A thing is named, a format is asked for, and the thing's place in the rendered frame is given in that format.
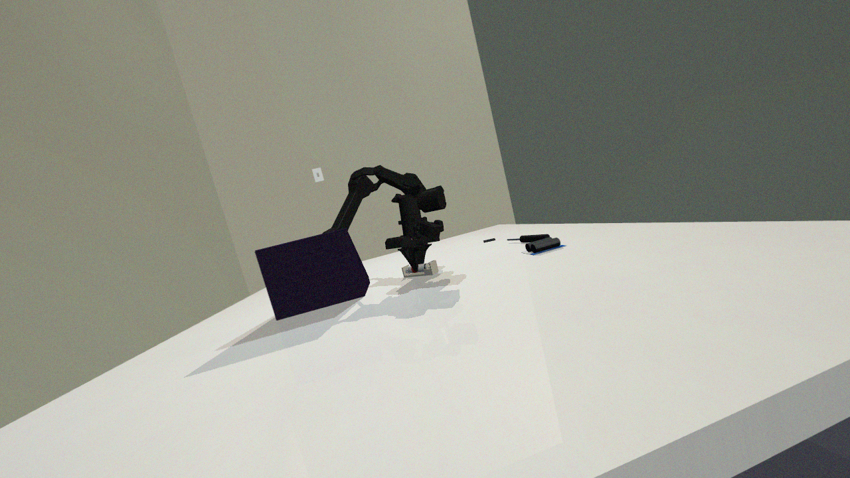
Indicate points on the blister pack of two batteries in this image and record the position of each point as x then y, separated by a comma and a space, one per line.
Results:
542, 246

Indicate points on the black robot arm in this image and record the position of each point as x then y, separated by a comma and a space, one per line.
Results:
416, 197

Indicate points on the black-handled screwdriver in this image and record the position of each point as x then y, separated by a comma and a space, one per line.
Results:
531, 238

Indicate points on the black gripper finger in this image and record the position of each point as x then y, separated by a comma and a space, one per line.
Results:
411, 255
422, 252

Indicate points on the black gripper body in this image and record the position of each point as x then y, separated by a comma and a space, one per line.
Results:
409, 238

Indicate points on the beige battery holder with spring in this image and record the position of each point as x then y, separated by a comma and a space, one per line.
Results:
427, 272

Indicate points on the grey cylinder with red band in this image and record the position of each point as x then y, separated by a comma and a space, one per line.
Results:
421, 268

